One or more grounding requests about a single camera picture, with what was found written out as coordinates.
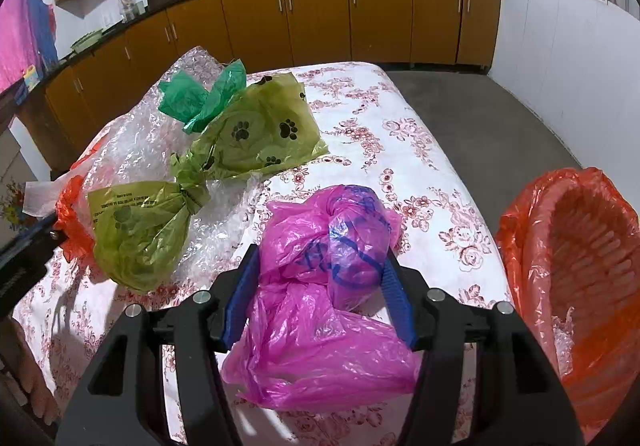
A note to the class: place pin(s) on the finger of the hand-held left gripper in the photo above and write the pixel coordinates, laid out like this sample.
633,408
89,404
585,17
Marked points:
50,228

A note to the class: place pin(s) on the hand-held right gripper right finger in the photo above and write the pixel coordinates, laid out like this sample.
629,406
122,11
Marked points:
398,301

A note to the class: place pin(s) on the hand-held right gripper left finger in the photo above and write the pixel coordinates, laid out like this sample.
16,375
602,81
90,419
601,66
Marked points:
240,298

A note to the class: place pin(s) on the orange plastic bag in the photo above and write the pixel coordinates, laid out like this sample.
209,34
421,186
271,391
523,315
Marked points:
75,231

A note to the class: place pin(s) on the white plastic bag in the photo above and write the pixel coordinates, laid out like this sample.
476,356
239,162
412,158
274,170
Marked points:
47,196

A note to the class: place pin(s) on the pink plastic bag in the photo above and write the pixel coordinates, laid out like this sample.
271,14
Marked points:
310,356

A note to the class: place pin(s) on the red basket with orange liner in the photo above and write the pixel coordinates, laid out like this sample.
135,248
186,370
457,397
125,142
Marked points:
600,236

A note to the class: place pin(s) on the person's left hand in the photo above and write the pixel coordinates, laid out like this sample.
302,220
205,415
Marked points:
32,376

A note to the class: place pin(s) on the clear bubble wrap sheet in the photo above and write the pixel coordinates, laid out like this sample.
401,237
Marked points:
145,136

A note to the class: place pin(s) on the colourful small box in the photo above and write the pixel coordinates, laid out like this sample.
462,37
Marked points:
31,76

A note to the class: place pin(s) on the olive paw print plastic bag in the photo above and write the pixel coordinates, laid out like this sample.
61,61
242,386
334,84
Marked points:
270,136

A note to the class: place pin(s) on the clear plastic wrap piece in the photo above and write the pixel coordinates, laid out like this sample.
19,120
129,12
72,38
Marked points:
562,341

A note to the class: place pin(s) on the floral tablecloth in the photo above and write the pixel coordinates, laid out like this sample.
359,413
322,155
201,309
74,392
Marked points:
390,126

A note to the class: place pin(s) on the green bowl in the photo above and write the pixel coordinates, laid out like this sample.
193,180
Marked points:
86,41

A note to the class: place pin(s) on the dark green plastic bag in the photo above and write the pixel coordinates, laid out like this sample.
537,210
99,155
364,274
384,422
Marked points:
190,96

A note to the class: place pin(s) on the pink hanging cloth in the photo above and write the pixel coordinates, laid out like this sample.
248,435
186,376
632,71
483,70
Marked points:
15,36

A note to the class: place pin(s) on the blue hanging cloth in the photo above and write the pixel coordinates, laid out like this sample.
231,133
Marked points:
42,16

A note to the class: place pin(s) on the glass jar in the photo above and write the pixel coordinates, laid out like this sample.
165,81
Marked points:
127,6

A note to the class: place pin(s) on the brown kitchen base cabinets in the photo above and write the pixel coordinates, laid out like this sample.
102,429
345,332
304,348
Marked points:
315,21

